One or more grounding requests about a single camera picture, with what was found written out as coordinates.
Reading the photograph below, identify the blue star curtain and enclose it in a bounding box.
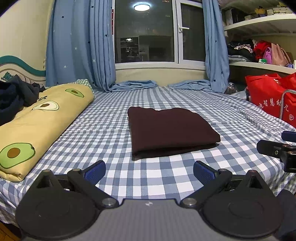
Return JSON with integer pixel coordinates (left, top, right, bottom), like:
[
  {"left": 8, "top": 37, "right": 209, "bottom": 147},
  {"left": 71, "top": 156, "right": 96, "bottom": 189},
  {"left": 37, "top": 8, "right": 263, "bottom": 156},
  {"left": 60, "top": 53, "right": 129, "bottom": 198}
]
[
  {"left": 46, "top": 0, "right": 159, "bottom": 92},
  {"left": 168, "top": 0, "right": 231, "bottom": 93}
]

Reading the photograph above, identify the black clothes pile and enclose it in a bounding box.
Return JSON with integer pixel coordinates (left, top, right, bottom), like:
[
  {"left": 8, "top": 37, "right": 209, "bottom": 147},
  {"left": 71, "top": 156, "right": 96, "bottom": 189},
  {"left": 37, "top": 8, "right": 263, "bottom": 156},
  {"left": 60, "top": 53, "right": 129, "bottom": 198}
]
[{"left": 227, "top": 40, "right": 258, "bottom": 62}]

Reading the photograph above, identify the row of small boxes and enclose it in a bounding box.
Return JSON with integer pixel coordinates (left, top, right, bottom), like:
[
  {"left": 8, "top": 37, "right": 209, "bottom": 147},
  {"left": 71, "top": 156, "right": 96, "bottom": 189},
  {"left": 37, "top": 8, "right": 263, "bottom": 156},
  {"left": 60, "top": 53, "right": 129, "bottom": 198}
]
[{"left": 223, "top": 5, "right": 296, "bottom": 25}]

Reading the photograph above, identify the white framed window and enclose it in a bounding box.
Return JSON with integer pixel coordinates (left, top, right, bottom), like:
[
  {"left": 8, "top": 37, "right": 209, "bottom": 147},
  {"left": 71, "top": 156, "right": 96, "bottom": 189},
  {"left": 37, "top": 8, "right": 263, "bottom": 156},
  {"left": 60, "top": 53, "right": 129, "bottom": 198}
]
[{"left": 112, "top": 0, "right": 208, "bottom": 65}]

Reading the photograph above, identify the dark navy garment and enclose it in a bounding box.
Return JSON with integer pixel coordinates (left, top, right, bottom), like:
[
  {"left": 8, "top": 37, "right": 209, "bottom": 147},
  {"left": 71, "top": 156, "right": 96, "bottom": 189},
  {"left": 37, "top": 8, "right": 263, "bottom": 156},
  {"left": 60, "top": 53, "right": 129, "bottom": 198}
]
[{"left": 0, "top": 74, "right": 46, "bottom": 127}]

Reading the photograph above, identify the clear plastic bag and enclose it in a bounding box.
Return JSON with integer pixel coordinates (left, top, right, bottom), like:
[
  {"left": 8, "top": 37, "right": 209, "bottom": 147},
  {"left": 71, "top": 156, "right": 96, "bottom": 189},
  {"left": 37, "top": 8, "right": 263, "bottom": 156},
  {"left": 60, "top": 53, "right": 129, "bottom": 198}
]
[{"left": 224, "top": 82, "right": 246, "bottom": 96}]

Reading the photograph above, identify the metal tube frame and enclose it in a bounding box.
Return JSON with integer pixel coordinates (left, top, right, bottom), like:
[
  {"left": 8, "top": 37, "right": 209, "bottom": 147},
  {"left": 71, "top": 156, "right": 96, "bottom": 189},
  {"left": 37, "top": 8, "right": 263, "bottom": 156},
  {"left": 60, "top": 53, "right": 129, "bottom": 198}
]
[{"left": 278, "top": 89, "right": 296, "bottom": 120}]

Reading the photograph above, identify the green checked pillow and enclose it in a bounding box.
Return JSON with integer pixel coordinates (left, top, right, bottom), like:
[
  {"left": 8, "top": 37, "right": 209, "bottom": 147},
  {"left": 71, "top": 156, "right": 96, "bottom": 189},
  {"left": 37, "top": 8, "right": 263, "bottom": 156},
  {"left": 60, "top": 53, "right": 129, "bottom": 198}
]
[{"left": 75, "top": 79, "right": 93, "bottom": 90}]

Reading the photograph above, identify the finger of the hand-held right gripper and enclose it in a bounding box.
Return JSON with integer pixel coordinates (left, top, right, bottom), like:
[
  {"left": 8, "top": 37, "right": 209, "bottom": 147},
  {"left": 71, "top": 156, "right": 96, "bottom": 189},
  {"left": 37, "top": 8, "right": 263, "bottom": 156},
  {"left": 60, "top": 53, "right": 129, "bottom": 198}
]
[
  {"left": 256, "top": 139, "right": 296, "bottom": 161},
  {"left": 281, "top": 131, "right": 296, "bottom": 142}
]

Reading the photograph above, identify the maroon printed sweatshirt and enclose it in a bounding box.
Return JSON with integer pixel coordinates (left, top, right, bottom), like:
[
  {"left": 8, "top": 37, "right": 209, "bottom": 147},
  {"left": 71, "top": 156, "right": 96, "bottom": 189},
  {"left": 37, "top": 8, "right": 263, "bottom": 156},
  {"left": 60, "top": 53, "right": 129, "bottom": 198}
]
[{"left": 127, "top": 106, "right": 221, "bottom": 161}]

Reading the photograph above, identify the teal wave headboard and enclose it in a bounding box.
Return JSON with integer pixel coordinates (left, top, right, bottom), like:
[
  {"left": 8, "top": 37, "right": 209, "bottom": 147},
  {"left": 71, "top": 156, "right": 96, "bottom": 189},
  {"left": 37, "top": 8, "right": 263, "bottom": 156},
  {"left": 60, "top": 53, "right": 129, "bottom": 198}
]
[{"left": 0, "top": 55, "right": 47, "bottom": 89}]

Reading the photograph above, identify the pink handbag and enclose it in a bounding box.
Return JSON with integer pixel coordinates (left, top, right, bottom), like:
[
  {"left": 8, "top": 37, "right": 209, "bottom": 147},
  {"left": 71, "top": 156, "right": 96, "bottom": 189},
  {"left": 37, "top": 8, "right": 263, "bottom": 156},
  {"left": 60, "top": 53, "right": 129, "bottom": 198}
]
[{"left": 270, "top": 43, "right": 293, "bottom": 67}]

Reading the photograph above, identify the blue checked bed sheet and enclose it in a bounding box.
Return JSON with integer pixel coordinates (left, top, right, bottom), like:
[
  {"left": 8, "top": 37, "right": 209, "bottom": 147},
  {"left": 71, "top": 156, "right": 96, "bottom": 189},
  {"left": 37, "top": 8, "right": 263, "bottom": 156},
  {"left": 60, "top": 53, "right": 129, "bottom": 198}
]
[{"left": 0, "top": 85, "right": 296, "bottom": 228}]

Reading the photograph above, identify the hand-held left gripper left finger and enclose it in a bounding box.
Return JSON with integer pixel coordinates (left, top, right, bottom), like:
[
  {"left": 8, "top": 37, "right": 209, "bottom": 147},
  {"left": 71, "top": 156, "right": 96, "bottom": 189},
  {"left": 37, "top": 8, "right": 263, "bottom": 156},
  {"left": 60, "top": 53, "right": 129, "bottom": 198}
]
[{"left": 29, "top": 160, "right": 120, "bottom": 208}]

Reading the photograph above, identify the white shelf board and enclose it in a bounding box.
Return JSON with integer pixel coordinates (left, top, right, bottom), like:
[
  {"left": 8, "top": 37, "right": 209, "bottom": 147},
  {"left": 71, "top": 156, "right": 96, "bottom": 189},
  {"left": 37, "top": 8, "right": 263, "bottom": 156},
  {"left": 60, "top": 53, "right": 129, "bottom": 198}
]
[
  {"left": 223, "top": 15, "right": 296, "bottom": 36},
  {"left": 228, "top": 61, "right": 296, "bottom": 75}
]

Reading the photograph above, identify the person's dark clothing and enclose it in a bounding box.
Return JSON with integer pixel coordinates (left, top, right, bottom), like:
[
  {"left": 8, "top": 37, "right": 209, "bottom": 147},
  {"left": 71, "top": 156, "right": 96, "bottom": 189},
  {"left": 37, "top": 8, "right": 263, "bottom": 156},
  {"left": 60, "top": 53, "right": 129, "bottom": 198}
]
[{"left": 275, "top": 189, "right": 296, "bottom": 241}]

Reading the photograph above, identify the yellow avocado print quilt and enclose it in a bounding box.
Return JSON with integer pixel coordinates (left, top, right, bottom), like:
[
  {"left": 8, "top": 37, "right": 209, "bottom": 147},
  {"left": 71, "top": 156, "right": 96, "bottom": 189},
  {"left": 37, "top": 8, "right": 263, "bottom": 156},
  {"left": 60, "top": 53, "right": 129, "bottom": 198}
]
[{"left": 0, "top": 82, "right": 96, "bottom": 183}]

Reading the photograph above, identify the red clothes pile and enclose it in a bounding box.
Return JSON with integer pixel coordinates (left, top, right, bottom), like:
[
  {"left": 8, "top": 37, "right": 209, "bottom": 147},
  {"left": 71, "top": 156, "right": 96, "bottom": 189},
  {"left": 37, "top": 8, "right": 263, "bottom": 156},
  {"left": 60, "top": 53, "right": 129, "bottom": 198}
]
[{"left": 253, "top": 40, "right": 273, "bottom": 61}]

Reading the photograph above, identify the purple handbag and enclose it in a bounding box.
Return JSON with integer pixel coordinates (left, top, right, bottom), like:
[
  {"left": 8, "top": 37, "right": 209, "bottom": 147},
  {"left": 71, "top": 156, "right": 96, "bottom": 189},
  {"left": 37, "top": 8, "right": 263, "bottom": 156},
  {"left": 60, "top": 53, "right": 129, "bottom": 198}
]
[{"left": 262, "top": 47, "right": 274, "bottom": 63}]

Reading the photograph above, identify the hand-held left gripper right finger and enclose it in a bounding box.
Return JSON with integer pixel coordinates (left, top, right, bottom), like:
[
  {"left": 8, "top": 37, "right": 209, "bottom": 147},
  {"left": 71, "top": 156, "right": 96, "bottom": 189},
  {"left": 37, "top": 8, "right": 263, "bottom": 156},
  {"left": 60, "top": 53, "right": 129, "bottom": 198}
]
[{"left": 179, "top": 160, "right": 269, "bottom": 208}]

